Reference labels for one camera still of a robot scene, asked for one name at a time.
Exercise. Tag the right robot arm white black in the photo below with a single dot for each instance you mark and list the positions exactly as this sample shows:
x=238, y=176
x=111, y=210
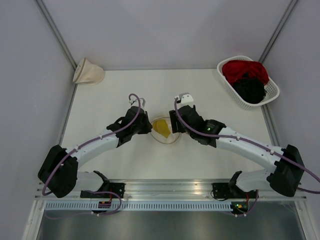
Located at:
x=282, y=167

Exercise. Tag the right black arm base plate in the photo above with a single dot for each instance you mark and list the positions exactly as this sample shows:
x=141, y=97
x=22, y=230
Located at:
x=222, y=191

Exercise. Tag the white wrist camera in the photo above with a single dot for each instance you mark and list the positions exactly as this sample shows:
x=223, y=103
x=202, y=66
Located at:
x=137, y=102
x=184, y=99

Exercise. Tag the white plastic laundry basket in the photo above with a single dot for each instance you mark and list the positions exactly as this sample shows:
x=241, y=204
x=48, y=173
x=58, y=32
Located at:
x=272, y=90

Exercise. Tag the white slotted cable duct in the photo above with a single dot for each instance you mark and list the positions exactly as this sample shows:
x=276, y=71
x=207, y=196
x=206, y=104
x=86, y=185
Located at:
x=141, y=206

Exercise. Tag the yellow bra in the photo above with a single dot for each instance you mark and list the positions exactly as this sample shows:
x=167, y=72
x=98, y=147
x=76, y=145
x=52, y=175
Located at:
x=161, y=127

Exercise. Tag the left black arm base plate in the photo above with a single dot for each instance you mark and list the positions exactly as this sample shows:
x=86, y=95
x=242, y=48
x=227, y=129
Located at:
x=116, y=190

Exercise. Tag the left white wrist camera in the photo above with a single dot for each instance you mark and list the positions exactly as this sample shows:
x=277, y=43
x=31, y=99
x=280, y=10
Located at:
x=137, y=102

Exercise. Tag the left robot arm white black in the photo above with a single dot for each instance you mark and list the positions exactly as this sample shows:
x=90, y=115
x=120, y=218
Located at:
x=60, y=171

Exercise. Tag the black bra in basket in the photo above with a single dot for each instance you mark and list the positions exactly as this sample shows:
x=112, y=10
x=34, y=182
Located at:
x=250, y=89

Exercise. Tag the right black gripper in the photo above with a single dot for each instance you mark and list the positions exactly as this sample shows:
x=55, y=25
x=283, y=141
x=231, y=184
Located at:
x=173, y=122

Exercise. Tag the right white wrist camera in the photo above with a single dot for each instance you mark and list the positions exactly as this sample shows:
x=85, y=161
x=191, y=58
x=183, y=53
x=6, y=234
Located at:
x=184, y=99

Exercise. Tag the aluminium mounting rail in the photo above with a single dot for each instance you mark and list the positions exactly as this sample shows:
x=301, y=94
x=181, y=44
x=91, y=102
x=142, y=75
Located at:
x=169, y=189

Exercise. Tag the red bra in basket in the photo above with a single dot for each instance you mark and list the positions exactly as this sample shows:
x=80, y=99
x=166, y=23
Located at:
x=234, y=70

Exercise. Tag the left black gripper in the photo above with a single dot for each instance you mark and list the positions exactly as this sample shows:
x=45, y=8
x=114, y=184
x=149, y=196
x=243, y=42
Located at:
x=148, y=126

